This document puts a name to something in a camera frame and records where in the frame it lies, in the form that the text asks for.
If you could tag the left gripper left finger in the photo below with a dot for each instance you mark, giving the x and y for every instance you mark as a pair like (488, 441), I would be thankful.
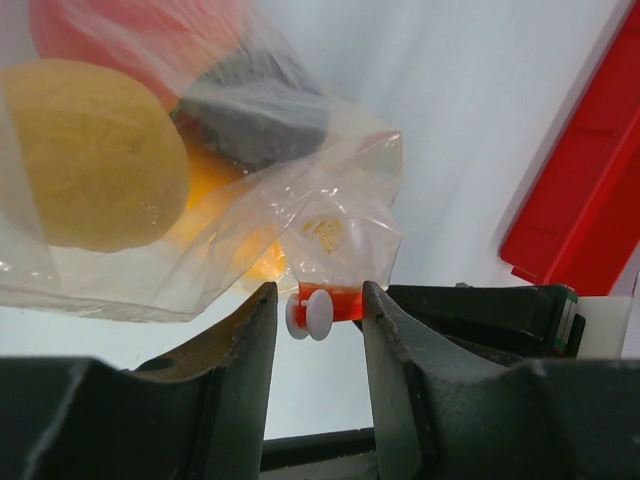
(197, 411)

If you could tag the red plastic bin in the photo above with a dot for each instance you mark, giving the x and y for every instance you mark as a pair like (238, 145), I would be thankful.
(579, 226)

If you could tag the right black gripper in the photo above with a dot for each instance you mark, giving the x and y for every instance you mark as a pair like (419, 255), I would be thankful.
(490, 322)

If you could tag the orange fake mango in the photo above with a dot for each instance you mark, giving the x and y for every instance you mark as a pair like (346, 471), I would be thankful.
(216, 186)

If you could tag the pink fake peach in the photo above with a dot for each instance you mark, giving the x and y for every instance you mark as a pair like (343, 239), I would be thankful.
(165, 45)

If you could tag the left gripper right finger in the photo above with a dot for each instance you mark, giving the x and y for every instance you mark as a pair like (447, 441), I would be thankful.
(442, 412)

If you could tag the dark fake food piece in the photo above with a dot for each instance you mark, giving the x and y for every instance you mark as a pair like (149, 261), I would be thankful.
(258, 108)

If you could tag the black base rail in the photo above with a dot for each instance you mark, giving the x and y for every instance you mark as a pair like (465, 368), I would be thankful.
(286, 452)

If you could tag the clear zip top bag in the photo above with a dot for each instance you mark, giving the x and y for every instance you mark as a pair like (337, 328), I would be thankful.
(330, 211)

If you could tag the yellow fake lemon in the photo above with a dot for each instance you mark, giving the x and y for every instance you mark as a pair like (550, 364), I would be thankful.
(107, 168)

